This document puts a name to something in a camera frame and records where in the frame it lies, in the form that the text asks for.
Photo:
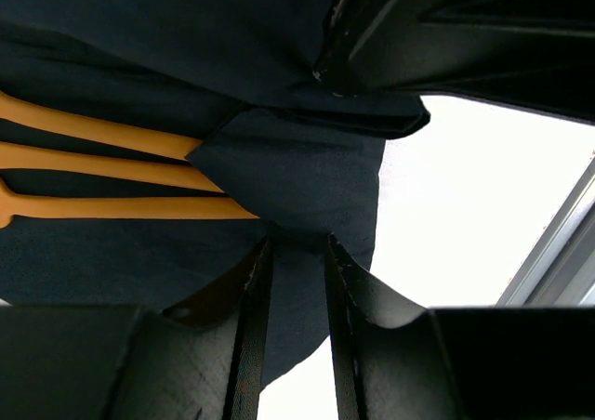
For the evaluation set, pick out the aluminium frame rail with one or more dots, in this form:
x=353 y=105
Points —
x=559 y=270

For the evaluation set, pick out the orange plastic knife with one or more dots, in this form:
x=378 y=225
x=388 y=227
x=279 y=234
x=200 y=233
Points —
x=172 y=146

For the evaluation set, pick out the orange plastic spoon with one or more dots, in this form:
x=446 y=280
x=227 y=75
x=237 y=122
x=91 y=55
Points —
x=15 y=156

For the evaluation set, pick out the dark navy paper napkin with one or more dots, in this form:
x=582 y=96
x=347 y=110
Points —
x=236 y=74

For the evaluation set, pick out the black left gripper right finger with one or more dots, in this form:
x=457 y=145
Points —
x=394 y=359

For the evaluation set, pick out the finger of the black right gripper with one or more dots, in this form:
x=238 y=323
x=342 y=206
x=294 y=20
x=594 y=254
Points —
x=533 y=55

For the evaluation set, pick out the orange plastic fork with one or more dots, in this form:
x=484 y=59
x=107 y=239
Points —
x=153 y=208

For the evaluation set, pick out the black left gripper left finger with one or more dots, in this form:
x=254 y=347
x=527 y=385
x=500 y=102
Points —
x=200 y=359

